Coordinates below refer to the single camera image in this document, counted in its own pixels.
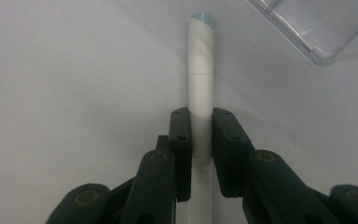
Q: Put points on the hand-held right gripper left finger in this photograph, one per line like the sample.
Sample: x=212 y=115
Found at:
x=155 y=186

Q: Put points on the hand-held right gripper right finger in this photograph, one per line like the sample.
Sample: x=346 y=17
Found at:
x=239 y=168

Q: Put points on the white pen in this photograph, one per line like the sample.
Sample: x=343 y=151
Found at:
x=200 y=87

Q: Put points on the clear plastic pen organizer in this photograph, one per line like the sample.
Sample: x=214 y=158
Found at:
x=323 y=28

